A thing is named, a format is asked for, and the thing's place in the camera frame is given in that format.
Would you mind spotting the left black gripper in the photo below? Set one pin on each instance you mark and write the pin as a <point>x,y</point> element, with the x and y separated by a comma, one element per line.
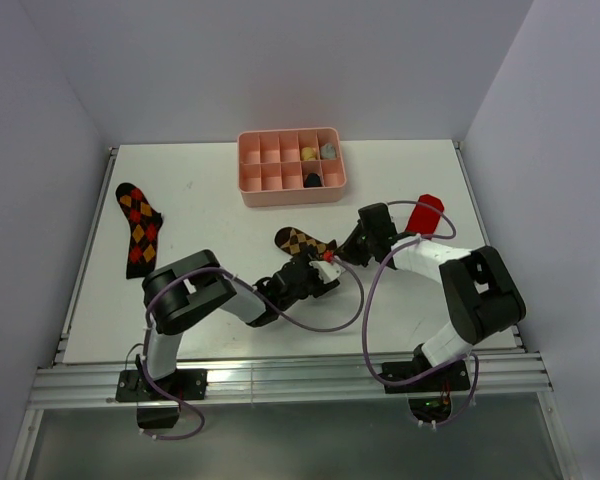
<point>305,257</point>

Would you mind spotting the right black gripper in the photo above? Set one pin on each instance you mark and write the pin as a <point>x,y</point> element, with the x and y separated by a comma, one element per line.
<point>347,252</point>

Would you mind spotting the brown yellow argyle sock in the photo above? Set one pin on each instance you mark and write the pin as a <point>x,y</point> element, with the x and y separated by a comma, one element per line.
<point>294,242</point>

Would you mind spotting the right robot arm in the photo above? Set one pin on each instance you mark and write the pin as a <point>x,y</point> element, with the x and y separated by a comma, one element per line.
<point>481,297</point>

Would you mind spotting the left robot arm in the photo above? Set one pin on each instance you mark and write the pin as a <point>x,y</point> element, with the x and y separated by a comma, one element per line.
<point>182,294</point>

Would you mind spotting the red christmas sock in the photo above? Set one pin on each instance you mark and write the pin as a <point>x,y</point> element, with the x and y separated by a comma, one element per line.
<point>426,215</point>

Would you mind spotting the dark navy rolled sock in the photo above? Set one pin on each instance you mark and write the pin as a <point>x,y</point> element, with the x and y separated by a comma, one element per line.
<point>312,180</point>

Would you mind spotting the grey rolled sock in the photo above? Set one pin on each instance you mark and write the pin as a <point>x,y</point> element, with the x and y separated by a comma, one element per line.
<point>328,151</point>

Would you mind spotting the yellow rolled sock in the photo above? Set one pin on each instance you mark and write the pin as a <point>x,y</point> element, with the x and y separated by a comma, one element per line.
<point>308,154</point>

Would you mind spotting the pink divided organizer box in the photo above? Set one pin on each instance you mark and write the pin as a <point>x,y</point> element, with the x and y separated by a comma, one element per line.
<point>271,172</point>

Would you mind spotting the red orange argyle sock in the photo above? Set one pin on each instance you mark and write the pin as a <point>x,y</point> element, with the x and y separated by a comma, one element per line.
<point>144,224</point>

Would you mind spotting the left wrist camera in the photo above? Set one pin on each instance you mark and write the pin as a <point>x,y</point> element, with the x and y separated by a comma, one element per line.
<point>328,270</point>

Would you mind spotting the aluminium front rail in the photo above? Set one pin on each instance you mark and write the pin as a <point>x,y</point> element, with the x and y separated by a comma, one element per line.
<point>277,380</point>

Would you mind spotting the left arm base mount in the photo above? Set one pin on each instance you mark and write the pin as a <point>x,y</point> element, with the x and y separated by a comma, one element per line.
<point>188,384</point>

